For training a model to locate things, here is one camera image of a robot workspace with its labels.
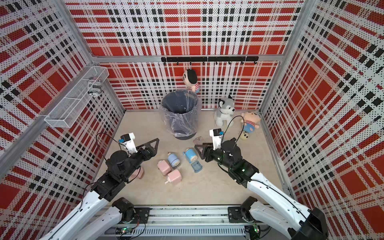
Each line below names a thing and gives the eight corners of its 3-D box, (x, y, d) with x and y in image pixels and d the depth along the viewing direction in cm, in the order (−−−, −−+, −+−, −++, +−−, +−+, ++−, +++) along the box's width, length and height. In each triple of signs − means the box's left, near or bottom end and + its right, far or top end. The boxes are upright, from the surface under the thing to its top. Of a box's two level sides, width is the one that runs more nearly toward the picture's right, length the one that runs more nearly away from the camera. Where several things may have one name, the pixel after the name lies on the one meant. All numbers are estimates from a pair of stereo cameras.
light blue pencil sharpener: (174, 170, 90) (172, 164, 84) (167, 160, 94) (164, 154, 88) (181, 165, 92) (180, 159, 86) (173, 155, 96) (171, 149, 91)
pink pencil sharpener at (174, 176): (167, 180, 86) (165, 176, 81) (176, 171, 90) (175, 167, 85) (174, 188, 83) (172, 184, 78) (183, 178, 87) (182, 174, 82)
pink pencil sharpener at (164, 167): (157, 168, 91) (155, 164, 86) (165, 162, 93) (162, 158, 88) (165, 177, 87) (163, 173, 82) (172, 171, 90) (171, 167, 85)
